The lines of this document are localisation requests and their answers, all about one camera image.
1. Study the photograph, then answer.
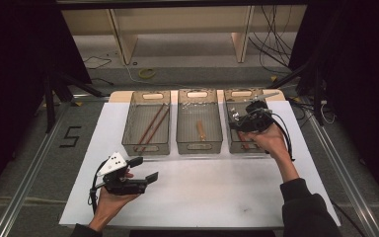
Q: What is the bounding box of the thin white floor cable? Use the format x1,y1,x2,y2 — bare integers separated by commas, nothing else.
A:
121,61,181,89

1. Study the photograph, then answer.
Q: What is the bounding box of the person's right hand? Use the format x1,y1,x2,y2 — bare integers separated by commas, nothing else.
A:
237,122,294,167

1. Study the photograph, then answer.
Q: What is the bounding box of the wooden-handled table knife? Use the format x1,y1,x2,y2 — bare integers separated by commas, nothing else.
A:
239,130,251,151

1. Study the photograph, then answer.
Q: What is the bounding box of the white table sheet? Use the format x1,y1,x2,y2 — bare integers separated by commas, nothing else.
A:
58,100,341,230

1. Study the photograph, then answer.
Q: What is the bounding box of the white looped cable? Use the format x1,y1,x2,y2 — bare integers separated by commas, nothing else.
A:
320,99,338,125

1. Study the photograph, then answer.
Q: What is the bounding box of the thin black floor cable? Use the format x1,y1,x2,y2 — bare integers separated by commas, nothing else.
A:
80,55,113,71

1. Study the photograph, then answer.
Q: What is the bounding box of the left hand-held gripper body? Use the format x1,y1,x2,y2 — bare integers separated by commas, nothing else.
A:
96,151,150,197

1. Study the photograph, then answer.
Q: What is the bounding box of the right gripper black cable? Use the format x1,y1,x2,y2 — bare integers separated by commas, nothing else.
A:
268,112,297,163

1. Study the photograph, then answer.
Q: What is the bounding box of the aluminium floor rail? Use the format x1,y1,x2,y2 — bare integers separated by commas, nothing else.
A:
304,100,379,237
0,93,112,237

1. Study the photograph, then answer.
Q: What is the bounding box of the yellow tape roll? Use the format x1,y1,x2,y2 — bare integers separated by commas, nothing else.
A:
137,67,157,80

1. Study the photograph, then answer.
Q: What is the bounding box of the light wooden desk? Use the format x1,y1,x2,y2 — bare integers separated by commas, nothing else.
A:
55,0,310,66

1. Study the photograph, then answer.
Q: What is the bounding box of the grey translucent plastic bin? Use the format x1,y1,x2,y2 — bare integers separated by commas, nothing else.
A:
222,87,279,154
176,88,224,155
121,90,172,157

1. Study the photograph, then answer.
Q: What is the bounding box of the brown wooden chopstick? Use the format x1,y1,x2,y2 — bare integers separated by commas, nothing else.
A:
136,103,167,146
141,107,172,148

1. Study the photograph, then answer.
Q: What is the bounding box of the amber translucent plastic spoon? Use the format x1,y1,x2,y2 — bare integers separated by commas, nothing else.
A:
195,118,208,143

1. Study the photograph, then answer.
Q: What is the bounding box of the black metal stand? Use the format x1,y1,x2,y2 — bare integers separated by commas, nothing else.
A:
43,70,111,133
265,62,328,126

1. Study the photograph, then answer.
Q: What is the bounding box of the person's left hand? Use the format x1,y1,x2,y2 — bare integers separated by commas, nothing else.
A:
88,169,141,233

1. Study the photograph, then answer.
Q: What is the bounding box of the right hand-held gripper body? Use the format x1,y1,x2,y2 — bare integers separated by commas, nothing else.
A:
230,92,281,134

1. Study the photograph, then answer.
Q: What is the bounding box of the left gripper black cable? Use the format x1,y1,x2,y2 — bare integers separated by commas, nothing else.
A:
88,159,111,215

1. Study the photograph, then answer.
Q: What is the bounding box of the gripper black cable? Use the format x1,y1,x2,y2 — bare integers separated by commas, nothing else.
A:
88,159,111,215
268,112,297,163

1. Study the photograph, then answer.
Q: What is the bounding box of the black curtain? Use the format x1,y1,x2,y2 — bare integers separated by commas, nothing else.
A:
0,0,92,205
288,0,379,211

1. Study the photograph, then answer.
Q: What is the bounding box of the bundle of black cables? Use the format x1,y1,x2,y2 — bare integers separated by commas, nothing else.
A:
248,4,294,75

